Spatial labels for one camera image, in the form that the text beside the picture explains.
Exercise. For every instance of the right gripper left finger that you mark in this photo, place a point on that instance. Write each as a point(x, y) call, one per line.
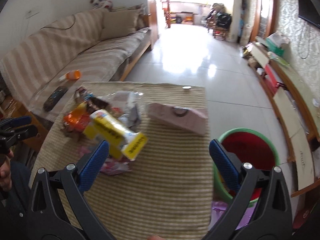
point(47, 218)

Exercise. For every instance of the orange snack wrapper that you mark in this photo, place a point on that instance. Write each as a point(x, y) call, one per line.
point(76, 121)

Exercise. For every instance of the pink snack bag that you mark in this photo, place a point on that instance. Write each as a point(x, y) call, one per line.
point(111, 166)

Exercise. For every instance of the yellow white carton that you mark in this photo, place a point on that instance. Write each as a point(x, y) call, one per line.
point(123, 141)

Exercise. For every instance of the pink paper box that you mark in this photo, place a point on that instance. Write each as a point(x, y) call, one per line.
point(188, 119)

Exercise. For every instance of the red green trash bucket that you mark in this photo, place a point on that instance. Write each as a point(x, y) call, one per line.
point(249, 146)

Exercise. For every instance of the person left hand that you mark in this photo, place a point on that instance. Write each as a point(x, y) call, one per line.
point(5, 181)

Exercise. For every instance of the purple plastic stool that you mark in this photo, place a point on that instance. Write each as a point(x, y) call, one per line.
point(219, 210)

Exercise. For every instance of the black remote control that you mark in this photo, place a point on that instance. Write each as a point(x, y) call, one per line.
point(54, 98)

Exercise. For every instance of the striped beige sofa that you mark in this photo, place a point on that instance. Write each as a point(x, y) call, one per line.
point(32, 69)

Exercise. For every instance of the orange capped bottle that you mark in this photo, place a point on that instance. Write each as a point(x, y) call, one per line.
point(72, 75)

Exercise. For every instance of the curved wooden tv cabinet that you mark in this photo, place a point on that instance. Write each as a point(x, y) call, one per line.
point(296, 109)

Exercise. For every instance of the beige sofa cushion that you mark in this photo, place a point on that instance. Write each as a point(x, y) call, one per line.
point(119, 24)

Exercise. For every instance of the plush toy on sofa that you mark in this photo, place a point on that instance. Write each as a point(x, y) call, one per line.
point(98, 4)

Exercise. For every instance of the green storage box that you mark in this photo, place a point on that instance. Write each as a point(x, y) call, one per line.
point(277, 42)

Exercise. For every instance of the wooden chair with bag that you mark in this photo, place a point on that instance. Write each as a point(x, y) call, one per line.
point(219, 21)

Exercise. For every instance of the black wall television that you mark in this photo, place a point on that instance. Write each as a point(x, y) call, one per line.
point(308, 12)

